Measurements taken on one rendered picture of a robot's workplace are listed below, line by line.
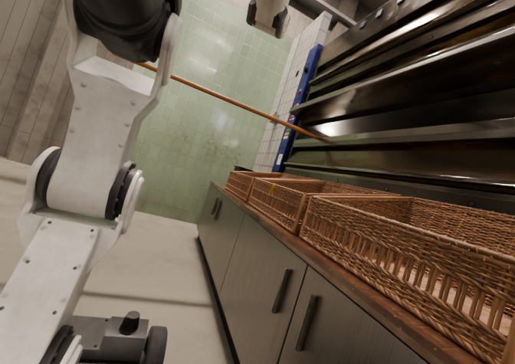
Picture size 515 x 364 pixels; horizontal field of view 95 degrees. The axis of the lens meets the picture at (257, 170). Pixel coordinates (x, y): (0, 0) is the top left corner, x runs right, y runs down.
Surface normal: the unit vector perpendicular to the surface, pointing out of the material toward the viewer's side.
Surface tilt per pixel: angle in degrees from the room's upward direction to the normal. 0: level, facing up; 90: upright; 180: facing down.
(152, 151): 90
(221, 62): 90
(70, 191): 99
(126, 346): 45
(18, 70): 90
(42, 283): 60
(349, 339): 90
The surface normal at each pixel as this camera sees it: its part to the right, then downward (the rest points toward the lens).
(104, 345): 0.44, -0.62
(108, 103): 0.26, 0.23
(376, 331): -0.89, -0.29
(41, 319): 0.43, -0.43
